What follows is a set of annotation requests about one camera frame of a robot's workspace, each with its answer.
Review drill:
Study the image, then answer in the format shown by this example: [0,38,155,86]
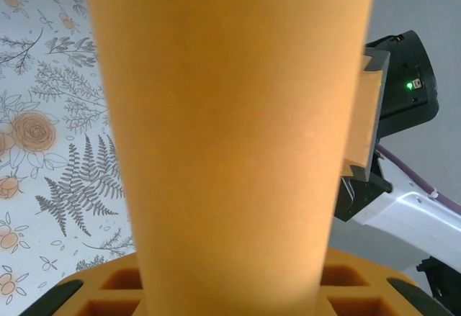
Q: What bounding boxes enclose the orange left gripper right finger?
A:
[320,249,449,316]

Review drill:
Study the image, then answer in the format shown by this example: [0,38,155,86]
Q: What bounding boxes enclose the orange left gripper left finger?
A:
[19,253,147,316]

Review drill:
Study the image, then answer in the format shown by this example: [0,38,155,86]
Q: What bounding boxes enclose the orange cloth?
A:
[81,0,378,316]

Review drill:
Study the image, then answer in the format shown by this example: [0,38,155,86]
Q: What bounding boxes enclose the floral print tablecloth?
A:
[0,0,140,316]

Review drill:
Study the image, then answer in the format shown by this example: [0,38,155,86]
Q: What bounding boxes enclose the purple cable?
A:
[375,142,461,217]

